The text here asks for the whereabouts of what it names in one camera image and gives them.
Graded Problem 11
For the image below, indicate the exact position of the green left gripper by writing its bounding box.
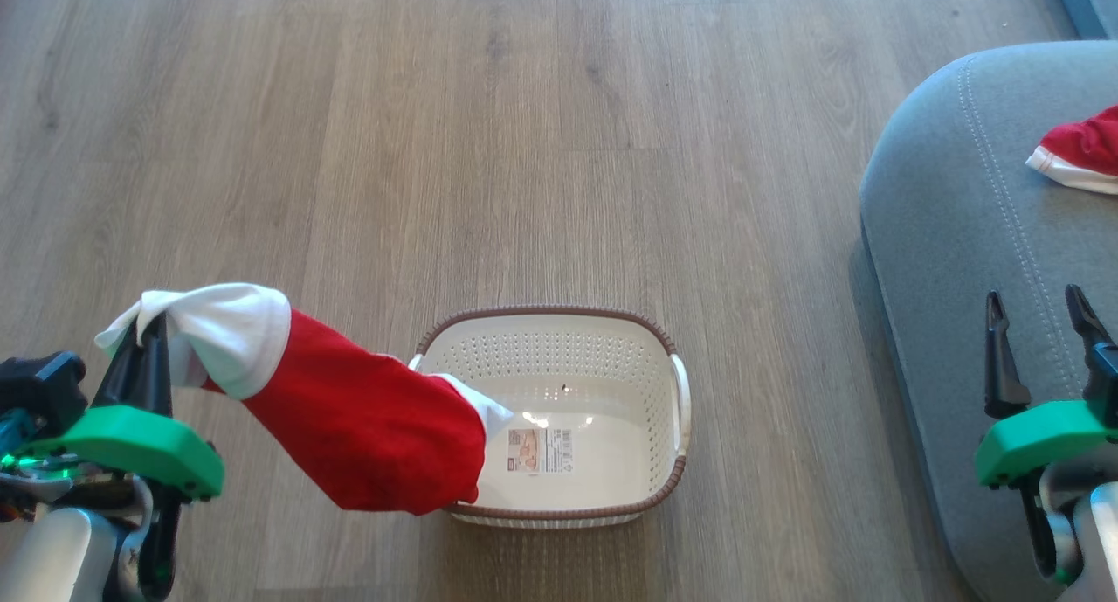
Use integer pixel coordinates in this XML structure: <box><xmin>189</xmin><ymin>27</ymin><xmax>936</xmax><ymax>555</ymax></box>
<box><xmin>16</xmin><ymin>313</ymin><xmax>226</xmax><ymax>502</ymax></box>

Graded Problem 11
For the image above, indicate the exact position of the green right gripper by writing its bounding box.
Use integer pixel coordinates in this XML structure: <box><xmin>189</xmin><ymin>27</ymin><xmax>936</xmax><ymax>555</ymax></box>
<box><xmin>974</xmin><ymin>284</ymin><xmax>1118</xmax><ymax>488</ymax></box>

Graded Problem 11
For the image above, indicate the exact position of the red garment narrow white band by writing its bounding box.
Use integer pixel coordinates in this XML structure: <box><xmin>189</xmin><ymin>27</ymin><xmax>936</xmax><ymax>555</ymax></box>
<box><xmin>1025</xmin><ymin>104</ymin><xmax>1118</xmax><ymax>196</ymax></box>

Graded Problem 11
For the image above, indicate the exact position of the red garment wide white cuff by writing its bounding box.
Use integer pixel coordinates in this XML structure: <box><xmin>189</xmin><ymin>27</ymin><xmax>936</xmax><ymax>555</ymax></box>
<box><xmin>94</xmin><ymin>282</ymin><xmax>515</xmax><ymax>516</ymax></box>

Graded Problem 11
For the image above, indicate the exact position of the grey fabric sofa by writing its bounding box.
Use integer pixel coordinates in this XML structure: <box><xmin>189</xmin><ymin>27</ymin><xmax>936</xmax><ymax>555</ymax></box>
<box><xmin>859</xmin><ymin>41</ymin><xmax>1118</xmax><ymax>602</ymax></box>

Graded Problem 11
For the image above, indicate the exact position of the paper label sticker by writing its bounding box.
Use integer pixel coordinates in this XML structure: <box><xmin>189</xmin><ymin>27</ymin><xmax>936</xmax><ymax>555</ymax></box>
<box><xmin>507</xmin><ymin>427</ymin><xmax>576</xmax><ymax>474</ymax></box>

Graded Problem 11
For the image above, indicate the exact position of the white brown-rimmed laundry basket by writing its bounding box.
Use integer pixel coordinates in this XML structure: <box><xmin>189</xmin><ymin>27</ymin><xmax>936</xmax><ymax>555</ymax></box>
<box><xmin>406</xmin><ymin>305</ymin><xmax>692</xmax><ymax>530</ymax></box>

